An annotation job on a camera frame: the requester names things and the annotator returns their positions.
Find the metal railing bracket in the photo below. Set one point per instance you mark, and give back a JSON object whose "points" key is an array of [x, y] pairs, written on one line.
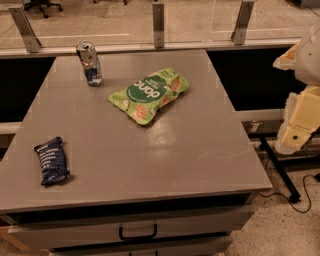
{"points": [[239, 34], [32, 44], [158, 25]]}

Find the left metal railing bracket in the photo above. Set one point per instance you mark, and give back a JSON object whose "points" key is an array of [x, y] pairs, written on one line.
{"points": [[32, 44]]}

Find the grey upper drawer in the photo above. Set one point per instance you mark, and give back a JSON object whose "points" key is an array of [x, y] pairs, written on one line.
{"points": [[94, 231]]}

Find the black upper drawer handle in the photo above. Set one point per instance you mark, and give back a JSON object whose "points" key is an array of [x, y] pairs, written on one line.
{"points": [[137, 232]]}

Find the silver blue drink can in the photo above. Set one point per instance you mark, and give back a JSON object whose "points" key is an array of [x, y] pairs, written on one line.
{"points": [[90, 62]]}

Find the middle metal railing bracket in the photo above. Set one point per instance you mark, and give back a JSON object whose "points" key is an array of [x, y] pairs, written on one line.
{"points": [[158, 25]]}

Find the black lower drawer handle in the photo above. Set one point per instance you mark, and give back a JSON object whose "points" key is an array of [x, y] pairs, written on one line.
{"points": [[144, 253]]}

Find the black drawer handle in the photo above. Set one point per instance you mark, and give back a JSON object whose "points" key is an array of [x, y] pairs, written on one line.
{"points": [[144, 253], [137, 232]]}

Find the grey lower drawer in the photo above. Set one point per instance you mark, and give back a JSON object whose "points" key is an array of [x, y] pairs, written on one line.
{"points": [[202, 246]]}

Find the dark blue rxbar wrapper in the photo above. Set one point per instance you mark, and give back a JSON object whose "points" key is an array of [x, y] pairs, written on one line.
{"points": [[52, 161]]}

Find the green rice chip bag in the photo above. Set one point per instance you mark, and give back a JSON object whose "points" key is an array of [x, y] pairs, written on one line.
{"points": [[142, 99]]}

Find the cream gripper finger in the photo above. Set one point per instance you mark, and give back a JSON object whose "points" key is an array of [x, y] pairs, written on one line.
{"points": [[287, 60], [301, 120]]}

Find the black office chair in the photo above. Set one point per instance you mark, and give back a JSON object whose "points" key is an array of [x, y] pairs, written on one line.
{"points": [[40, 4]]}

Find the right metal railing bracket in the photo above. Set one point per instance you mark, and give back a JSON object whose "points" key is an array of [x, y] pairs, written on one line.
{"points": [[239, 34]]}

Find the grey drawer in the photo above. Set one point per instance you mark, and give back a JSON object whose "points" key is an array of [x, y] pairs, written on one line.
{"points": [[202, 246], [94, 231]]}

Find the black stand leg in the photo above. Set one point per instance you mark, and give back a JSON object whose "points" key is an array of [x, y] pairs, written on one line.
{"points": [[295, 196]]}

